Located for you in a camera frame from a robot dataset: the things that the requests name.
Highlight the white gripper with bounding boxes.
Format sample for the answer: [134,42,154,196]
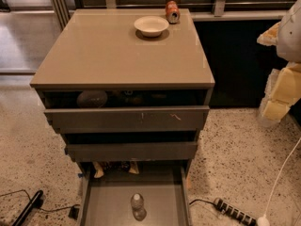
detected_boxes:
[257,0,301,127]

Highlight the clear plastic water bottle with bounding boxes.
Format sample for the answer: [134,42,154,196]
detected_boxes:
[131,193,147,221]

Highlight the dark items in top drawer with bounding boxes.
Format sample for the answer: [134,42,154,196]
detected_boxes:
[106,90,167,107]

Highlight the grey middle drawer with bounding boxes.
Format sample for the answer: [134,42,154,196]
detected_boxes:
[65,142,198,162]

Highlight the brown round object in drawer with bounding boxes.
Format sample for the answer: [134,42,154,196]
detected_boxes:
[76,90,108,108]

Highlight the snack bag in bottom drawer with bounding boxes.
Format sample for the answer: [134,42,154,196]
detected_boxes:
[93,161,139,178]

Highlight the grey top drawer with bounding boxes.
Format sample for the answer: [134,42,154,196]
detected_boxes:
[45,105,209,134]

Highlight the grey open bottom drawer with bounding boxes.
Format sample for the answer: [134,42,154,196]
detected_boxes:
[77,162,192,226]

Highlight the orange soda can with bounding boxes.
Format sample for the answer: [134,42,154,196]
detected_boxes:
[166,1,181,24]

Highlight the white paper bowl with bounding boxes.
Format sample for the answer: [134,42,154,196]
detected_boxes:
[134,16,169,38]

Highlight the black power strip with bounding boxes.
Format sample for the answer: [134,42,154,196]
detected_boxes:
[214,198,257,226]

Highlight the black power adapter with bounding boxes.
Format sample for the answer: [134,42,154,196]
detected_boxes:
[68,205,79,219]

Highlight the black bar on floor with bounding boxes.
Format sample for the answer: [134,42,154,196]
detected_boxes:
[12,190,43,226]

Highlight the white cable with plug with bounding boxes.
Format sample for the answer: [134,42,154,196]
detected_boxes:
[256,137,301,226]

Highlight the black cable on floor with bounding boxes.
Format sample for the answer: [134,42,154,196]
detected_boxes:
[0,189,79,213]

